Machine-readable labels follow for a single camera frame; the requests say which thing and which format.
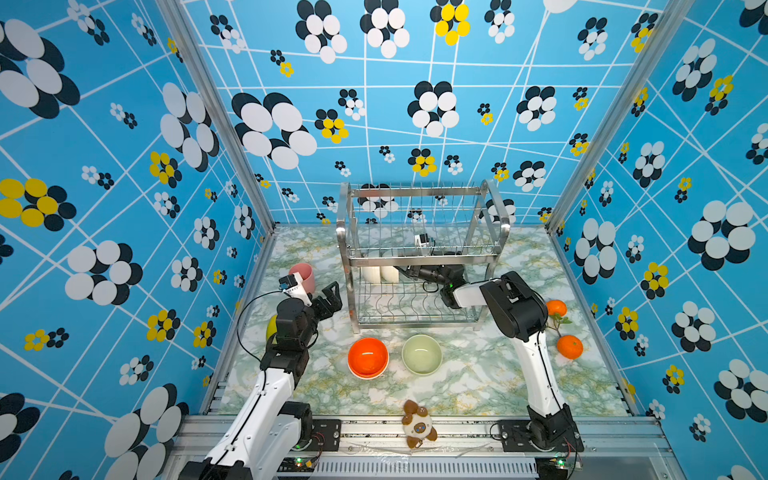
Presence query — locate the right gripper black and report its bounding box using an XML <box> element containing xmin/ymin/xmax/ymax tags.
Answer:
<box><xmin>391</xmin><ymin>259</ymin><xmax>450</xmax><ymax>291</ymax></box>

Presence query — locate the cream bowl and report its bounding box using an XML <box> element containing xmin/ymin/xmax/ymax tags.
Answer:
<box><xmin>361</xmin><ymin>266</ymin><xmax>382</xmax><ymax>284</ymax></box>
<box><xmin>380</xmin><ymin>266</ymin><xmax>400</xmax><ymax>284</ymax></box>

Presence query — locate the light green bowl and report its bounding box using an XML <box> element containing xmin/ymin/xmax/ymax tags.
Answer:
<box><xmin>401</xmin><ymin>334</ymin><xmax>443</xmax><ymax>376</ymax></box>

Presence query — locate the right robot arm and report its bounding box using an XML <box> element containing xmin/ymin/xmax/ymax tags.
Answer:
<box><xmin>398</xmin><ymin>265</ymin><xmax>576</xmax><ymax>450</ymax></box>

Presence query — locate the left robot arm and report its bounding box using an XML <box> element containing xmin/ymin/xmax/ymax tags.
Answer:
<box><xmin>179</xmin><ymin>278</ymin><xmax>343</xmax><ymax>479</ymax></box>

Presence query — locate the steel two-tier dish rack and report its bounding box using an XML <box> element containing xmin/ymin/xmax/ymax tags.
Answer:
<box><xmin>336</xmin><ymin>181</ymin><xmax>517</xmax><ymax>333</ymax></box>

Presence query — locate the pink cup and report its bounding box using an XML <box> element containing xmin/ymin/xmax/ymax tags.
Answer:
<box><xmin>289</xmin><ymin>263</ymin><xmax>316</xmax><ymax>293</ymax></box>

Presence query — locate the yellow green fruit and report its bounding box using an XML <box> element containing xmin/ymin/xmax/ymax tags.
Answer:
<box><xmin>266</xmin><ymin>315</ymin><xmax>277</xmax><ymax>345</ymax></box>

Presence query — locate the orange bowl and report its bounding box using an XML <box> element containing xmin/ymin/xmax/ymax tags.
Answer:
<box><xmin>347</xmin><ymin>338</ymin><xmax>389</xmax><ymax>380</ymax></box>

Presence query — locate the mandarin orange far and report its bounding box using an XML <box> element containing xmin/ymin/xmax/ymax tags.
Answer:
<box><xmin>546</xmin><ymin>300</ymin><xmax>568</xmax><ymax>318</ymax></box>

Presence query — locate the mandarin orange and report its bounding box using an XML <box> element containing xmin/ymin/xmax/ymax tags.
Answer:
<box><xmin>556</xmin><ymin>335</ymin><xmax>584</xmax><ymax>360</ymax></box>
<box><xmin>546</xmin><ymin>300</ymin><xmax>568</xmax><ymax>318</ymax></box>

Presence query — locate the brown white plush toy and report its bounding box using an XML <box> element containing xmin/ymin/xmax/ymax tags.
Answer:
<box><xmin>401</xmin><ymin>400</ymin><xmax>438</xmax><ymax>450</ymax></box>

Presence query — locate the green leaf sprig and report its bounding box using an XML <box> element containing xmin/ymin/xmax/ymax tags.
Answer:
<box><xmin>547</xmin><ymin>314</ymin><xmax>572</xmax><ymax>337</ymax></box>

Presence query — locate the mandarin orange near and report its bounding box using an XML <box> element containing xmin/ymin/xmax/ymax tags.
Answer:
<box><xmin>556</xmin><ymin>335</ymin><xmax>584</xmax><ymax>360</ymax></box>

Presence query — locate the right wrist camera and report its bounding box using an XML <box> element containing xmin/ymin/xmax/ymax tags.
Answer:
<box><xmin>414</xmin><ymin>233</ymin><xmax>434</xmax><ymax>248</ymax></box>

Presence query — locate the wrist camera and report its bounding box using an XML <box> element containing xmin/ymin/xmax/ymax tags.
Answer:
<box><xmin>279</xmin><ymin>272</ymin><xmax>311</xmax><ymax>306</ymax></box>
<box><xmin>414</xmin><ymin>233</ymin><xmax>434</xmax><ymax>248</ymax></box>

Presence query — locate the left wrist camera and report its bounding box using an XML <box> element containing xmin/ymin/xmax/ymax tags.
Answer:
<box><xmin>279</xmin><ymin>272</ymin><xmax>311</xmax><ymax>306</ymax></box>

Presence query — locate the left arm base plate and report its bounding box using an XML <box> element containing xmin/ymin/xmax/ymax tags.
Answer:
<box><xmin>290</xmin><ymin>418</ymin><xmax>342</xmax><ymax>453</ymax></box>

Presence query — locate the aluminium front rail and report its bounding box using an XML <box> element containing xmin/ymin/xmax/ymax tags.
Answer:
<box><xmin>161</xmin><ymin>413</ymin><xmax>685</xmax><ymax>480</ymax></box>

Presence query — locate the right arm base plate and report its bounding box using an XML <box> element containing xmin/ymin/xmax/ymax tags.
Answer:
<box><xmin>491</xmin><ymin>420</ymin><xmax>584</xmax><ymax>454</ymax></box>

